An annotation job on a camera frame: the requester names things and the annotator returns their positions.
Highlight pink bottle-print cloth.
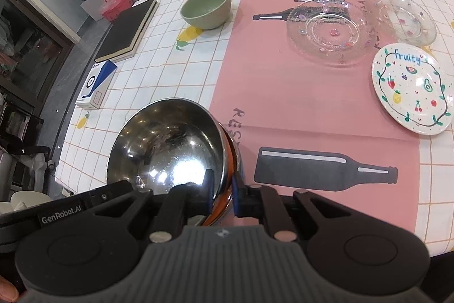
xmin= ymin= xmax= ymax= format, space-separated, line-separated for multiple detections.
xmin=209 ymin=0 xmax=431 ymax=234

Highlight white fruit-print plate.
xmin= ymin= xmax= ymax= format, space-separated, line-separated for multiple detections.
xmin=371 ymin=43 xmax=454 ymax=136

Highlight black hardcover book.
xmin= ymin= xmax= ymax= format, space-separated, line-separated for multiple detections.
xmin=94 ymin=0 xmax=159 ymax=63

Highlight large clear glass plate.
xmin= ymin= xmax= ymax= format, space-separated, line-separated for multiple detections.
xmin=286 ymin=0 xmax=382 ymax=68

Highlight small clear glass plate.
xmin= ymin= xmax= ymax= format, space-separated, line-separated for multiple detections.
xmin=365 ymin=0 xmax=438 ymax=45

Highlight blue and white box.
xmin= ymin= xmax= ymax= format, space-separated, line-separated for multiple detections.
xmin=75 ymin=61 xmax=118 ymax=110

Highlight green ceramic bowl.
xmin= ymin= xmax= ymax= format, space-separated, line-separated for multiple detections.
xmin=180 ymin=0 xmax=231 ymax=30

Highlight white checked lemon tablecloth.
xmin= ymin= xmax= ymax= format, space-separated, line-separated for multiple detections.
xmin=55 ymin=0 xmax=454 ymax=254

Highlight white round stool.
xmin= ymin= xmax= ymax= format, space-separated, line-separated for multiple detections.
xmin=0 ymin=192 xmax=53 ymax=216

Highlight stainless steel bowl orange band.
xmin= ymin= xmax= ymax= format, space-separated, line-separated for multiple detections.
xmin=106 ymin=97 xmax=243 ymax=227

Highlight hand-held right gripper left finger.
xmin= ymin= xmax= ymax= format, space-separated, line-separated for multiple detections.
xmin=93 ymin=169 xmax=215 ymax=243

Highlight person's left hand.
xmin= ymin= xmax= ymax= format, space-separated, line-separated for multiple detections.
xmin=0 ymin=275 xmax=20 ymax=302

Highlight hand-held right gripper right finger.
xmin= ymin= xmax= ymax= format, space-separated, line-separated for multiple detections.
xmin=231 ymin=174 xmax=343 ymax=243

